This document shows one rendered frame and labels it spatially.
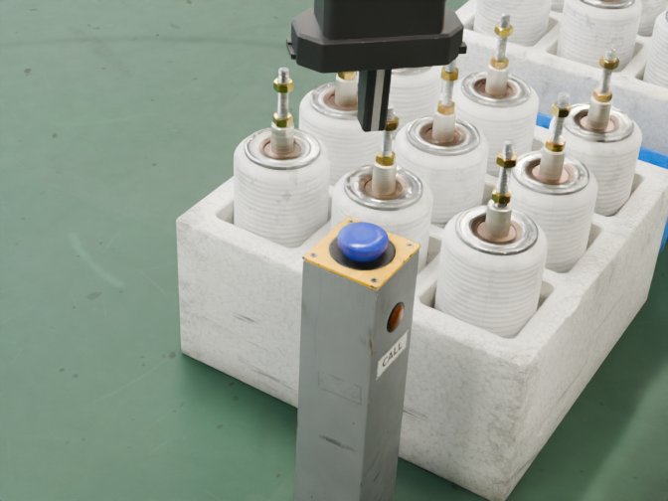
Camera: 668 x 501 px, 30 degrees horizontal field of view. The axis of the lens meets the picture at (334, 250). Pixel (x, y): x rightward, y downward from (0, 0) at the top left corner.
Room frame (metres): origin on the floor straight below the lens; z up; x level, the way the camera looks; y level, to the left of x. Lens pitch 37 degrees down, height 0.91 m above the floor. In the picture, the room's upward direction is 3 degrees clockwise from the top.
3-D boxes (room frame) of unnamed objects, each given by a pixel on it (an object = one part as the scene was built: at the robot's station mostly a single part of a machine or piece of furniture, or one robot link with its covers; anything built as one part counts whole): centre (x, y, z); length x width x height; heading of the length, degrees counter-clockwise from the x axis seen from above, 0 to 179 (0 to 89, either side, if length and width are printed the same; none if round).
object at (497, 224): (0.93, -0.15, 0.26); 0.02 x 0.02 x 0.03
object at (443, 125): (1.09, -0.10, 0.26); 0.02 x 0.02 x 0.03
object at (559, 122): (1.03, -0.21, 0.30); 0.01 x 0.01 x 0.08
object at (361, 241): (0.80, -0.02, 0.32); 0.04 x 0.04 x 0.02
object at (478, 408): (1.09, -0.11, 0.09); 0.39 x 0.39 x 0.18; 59
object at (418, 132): (1.09, -0.10, 0.25); 0.08 x 0.08 x 0.01
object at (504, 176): (0.93, -0.15, 0.31); 0.01 x 0.01 x 0.08
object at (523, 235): (0.93, -0.15, 0.25); 0.08 x 0.08 x 0.01
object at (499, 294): (0.93, -0.15, 0.16); 0.10 x 0.10 x 0.18
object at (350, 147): (1.15, 0.00, 0.16); 0.10 x 0.10 x 0.18
